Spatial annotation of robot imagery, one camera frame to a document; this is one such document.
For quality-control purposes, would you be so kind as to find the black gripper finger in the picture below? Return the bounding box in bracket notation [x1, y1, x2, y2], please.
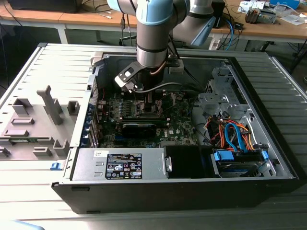
[143, 92, 156, 113]

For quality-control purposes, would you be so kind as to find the CPU socket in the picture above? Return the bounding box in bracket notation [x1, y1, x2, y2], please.
[135, 99, 166, 118]

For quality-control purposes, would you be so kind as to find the black graphics card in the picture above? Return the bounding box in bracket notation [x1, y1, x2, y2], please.
[121, 122, 158, 139]

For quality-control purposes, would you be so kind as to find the green motherboard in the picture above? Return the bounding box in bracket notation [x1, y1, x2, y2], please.
[95, 90, 201, 148]

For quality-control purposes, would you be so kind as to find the metal drive cage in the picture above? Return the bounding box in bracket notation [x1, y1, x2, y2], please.
[198, 66, 253, 120]

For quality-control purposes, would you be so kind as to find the white power adapter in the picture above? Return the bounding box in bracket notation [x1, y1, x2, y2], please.
[208, 35, 221, 50]

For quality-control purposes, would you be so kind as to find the grey power supply unit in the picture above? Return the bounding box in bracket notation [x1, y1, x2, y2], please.
[71, 147, 173, 182]

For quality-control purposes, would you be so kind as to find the hard disk in blue carrier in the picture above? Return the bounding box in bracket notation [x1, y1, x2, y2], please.
[211, 149, 269, 178]

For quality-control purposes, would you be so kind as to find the black upright box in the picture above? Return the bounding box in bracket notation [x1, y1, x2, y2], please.
[212, 0, 226, 29]

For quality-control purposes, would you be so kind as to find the open black PC case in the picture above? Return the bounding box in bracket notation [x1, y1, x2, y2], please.
[51, 46, 303, 215]

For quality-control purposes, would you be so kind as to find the blue plastic clip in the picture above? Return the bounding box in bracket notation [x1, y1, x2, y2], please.
[49, 161, 62, 172]

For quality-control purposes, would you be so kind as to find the grey parts rack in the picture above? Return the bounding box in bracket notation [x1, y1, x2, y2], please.
[0, 85, 81, 161]

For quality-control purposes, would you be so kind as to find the dark finned heatsink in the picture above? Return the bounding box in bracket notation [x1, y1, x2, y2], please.
[244, 7, 262, 24]

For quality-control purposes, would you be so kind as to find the wooden desk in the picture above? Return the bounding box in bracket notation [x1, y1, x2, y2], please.
[208, 0, 307, 52]
[0, 0, 149, 45]

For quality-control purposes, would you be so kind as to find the black flat equipment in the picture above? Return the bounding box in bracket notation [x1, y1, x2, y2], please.
[7, 0, 83, 14]

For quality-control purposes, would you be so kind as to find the grey metal drive unit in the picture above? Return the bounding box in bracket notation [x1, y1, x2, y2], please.
[260, 9, 277, 24]

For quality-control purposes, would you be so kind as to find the blue cardboard box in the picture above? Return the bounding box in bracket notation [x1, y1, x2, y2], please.
[269, 0, 301, 9]

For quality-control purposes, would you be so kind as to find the clear plastic bag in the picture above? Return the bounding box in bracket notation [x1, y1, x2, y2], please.
[280, 13, 307, 26]

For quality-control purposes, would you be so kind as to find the pale blue rounded object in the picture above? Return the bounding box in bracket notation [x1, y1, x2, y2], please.
[0, 219, 46, 230]

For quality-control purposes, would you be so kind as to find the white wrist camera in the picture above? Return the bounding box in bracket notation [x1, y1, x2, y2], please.
[114, 61, 141, 93]

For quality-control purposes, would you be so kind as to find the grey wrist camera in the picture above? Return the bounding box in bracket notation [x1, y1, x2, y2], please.
[167, 58, 186, 75]

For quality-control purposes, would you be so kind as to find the black plastic duct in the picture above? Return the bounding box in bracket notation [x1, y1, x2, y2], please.
[165, 144, 213, 179]

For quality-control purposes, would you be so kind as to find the blue flat wire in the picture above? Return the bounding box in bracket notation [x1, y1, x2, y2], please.
[224, 121, 250, 154]

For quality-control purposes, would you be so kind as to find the orange wire bundle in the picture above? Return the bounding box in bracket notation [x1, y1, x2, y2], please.
[205, 116, 258, 152]

